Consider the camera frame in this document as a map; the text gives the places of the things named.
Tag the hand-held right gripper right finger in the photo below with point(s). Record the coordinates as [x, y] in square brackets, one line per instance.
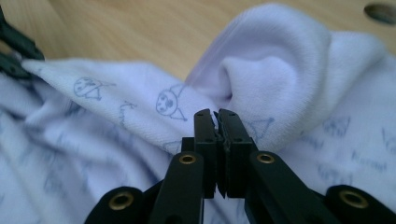
[233, 155]

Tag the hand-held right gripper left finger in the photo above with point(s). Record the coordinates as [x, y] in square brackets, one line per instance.
[207, 149]

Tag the light lavender printed towel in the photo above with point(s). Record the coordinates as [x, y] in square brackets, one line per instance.
[280, 81]

